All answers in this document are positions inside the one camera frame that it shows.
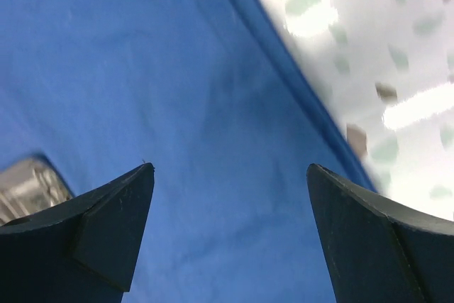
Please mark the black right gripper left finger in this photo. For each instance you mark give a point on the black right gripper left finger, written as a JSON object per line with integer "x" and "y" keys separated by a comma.
{"x": 82, "y": 250}

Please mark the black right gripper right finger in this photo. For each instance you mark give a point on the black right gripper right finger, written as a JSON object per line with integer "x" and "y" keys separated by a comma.
{"x": 378, "y": 250}

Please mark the stainless steel instrument tray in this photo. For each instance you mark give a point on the stainless steel instrument tray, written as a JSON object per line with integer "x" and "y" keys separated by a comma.
{"x": 29, "y": 186}

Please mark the blue surgical drape cloth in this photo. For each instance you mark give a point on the blue surgical drape cloth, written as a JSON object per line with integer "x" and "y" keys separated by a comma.
{"x": 206, "y": 91}

